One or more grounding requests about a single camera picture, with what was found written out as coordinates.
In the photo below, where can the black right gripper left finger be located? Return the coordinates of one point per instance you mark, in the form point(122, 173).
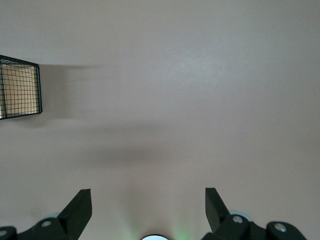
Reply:
point(75, 216)

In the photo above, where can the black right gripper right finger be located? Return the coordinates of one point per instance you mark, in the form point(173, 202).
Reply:
point(217, 215)

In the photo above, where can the brown table cover mat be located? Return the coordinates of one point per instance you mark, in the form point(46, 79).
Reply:
point(160, 100)

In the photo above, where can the wooden basket lid board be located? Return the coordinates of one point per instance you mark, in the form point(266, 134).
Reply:
point(18, 88)

